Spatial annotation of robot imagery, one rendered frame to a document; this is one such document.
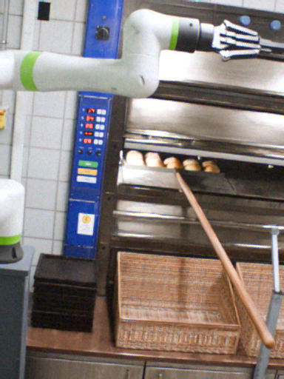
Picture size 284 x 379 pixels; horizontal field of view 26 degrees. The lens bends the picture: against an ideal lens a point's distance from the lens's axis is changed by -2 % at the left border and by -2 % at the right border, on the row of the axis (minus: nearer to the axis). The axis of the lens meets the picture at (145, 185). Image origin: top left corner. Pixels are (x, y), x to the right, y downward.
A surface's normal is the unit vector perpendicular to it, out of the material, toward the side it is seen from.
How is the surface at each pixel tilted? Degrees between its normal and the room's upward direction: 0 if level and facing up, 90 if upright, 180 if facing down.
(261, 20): 90
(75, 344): 0
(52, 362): 91
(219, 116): 70
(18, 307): 90
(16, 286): 90
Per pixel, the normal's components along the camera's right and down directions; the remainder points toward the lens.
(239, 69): 0.09, -0.07
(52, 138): 0.05, 0.28
